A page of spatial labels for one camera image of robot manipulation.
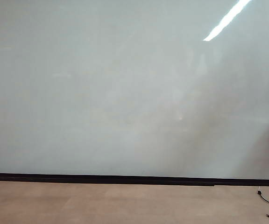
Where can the black whiteboard bottom rail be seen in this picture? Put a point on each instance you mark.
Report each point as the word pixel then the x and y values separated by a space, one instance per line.
pixel 125 179

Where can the large white whiteboard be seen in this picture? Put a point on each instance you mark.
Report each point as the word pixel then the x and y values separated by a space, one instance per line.
pixel 101 81

